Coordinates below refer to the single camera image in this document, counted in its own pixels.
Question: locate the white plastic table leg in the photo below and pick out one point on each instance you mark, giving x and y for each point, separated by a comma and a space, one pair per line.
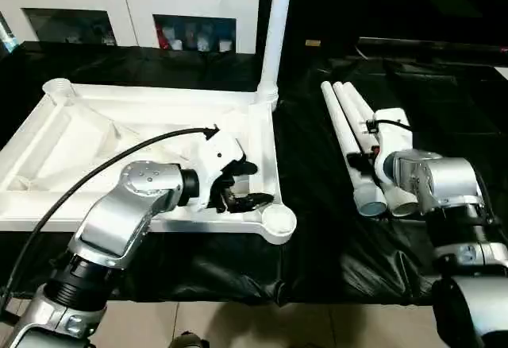
363, 106
278, 30
341, 125
354, 114

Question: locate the white plastic table top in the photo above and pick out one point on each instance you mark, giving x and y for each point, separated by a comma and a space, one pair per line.
79, 141

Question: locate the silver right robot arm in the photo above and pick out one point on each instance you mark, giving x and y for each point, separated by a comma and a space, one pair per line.
444, 189

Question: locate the black work mat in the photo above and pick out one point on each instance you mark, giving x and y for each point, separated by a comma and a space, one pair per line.
333, 260

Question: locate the black left robot foot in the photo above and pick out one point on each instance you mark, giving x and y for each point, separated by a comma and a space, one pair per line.
189, 341

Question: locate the black furniture with yellow label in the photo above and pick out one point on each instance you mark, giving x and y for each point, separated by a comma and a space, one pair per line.
413, 2

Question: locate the white cabinet with glass doors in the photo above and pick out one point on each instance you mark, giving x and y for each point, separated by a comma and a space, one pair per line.
119, 6

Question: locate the blue and white stick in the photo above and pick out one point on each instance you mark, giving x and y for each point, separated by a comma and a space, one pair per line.
6, 36

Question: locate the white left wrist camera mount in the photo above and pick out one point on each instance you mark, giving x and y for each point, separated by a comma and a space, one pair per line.
218, 148

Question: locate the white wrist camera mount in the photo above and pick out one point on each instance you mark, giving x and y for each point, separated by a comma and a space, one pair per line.
390, 133
218, 148

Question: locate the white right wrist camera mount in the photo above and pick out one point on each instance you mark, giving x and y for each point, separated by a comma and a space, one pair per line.
390, 133

